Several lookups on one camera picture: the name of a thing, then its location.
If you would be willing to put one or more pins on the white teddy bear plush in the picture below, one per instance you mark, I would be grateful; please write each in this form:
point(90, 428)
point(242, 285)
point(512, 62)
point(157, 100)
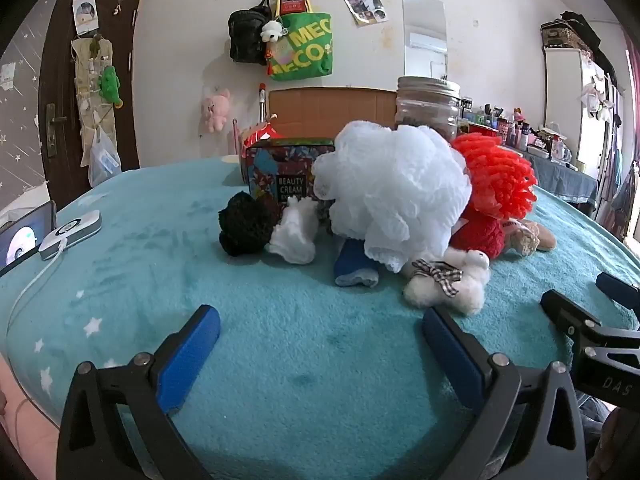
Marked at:
point(465, 285)

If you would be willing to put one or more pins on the hanging clothes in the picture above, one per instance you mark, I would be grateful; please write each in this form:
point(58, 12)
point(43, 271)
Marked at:
point(617, 195)

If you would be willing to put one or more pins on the green plush toy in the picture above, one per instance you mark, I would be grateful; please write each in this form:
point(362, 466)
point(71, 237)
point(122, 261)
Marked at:
point(110, 85)

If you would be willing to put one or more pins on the blue sock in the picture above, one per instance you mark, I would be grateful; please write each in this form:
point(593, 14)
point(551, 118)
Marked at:
point(352, 262)

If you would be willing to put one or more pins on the red crochet scrubber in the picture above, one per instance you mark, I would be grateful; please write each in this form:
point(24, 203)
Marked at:
point(500, 175)

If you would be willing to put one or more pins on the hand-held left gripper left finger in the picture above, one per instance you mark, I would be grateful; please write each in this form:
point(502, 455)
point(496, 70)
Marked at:
point(192, 352)

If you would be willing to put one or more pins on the white pole red cap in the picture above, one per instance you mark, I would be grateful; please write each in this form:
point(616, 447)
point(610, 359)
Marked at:
point(261, 102)

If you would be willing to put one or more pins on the white panda plush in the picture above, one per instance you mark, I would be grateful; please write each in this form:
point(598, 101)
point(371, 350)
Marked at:
point(271, 30)

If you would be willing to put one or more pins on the beige hanging door organiser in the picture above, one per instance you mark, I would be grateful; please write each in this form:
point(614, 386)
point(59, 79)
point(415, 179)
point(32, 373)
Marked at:
point(90, 90)

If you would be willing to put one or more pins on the dark brown door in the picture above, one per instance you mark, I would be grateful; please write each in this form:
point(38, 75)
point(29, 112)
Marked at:
point(55, 60)

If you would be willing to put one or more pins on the white mesh bath pouf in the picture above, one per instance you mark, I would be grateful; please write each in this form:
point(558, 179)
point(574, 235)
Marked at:
point(395, 190)

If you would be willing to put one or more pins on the photo collage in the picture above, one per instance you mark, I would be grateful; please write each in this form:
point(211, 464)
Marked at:
point(365, 5)

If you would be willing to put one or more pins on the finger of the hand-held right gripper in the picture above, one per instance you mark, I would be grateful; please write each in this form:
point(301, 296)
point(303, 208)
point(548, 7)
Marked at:
point(565, 307)
point(617, 286)

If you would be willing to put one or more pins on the paper picture on door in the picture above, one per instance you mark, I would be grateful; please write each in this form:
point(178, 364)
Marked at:
point(84, 12)

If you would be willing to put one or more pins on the small white cloth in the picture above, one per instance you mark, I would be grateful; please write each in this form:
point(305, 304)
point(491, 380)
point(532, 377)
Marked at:
point(295, 237)

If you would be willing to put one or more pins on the green tote bag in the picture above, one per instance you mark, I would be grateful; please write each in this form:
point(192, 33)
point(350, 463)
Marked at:
point(305, 45)

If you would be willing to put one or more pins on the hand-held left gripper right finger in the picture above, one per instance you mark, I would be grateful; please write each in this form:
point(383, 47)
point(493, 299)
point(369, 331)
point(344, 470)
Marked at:
point(450, 357)

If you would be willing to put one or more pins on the printed tin box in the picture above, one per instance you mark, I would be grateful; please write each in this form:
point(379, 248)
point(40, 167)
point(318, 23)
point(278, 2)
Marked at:
point(280, 170)

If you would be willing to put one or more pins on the patterned suitcase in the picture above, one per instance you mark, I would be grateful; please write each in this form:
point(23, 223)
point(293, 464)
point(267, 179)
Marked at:
point(560, 35)

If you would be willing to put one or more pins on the pink plush toy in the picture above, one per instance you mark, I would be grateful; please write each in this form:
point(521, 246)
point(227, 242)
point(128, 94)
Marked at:
point(216, 110)

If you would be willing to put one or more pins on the cardboard box red lining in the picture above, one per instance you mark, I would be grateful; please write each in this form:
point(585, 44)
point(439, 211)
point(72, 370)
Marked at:
point(325, 110)

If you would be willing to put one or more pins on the white plastic bag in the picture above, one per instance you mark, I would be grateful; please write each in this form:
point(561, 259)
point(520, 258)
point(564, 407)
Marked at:
point(102, 160)

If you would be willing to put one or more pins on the white wardrobe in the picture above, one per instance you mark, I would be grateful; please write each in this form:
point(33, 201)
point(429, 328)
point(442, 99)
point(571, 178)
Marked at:
point(562, 100)

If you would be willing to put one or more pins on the black yarn ball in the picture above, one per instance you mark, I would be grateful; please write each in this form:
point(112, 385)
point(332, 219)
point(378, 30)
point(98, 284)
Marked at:
point(245, 225)

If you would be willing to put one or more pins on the glass jar dark contents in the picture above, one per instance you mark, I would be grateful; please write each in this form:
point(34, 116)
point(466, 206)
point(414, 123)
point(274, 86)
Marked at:
point(425, 110)

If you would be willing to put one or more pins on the white hanging toy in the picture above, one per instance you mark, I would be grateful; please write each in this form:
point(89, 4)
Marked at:
point(597, 97)

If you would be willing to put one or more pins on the beige plush toy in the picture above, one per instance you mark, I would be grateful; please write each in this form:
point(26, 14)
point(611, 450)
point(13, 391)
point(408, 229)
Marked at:
point(527, 240)

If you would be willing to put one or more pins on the red yarn doll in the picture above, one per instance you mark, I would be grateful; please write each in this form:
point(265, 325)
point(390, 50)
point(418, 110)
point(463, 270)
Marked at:
point(480, 235)

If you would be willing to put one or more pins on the black bag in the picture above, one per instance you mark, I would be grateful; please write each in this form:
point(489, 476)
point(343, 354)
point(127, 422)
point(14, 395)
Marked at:
point(245, 35)

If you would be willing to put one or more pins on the group of bottles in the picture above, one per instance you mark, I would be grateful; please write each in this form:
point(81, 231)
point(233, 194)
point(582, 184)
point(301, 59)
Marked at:
point(515, 130)

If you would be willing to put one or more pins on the wall mirror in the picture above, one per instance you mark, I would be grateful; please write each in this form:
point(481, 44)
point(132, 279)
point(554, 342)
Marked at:
point(424, 35)

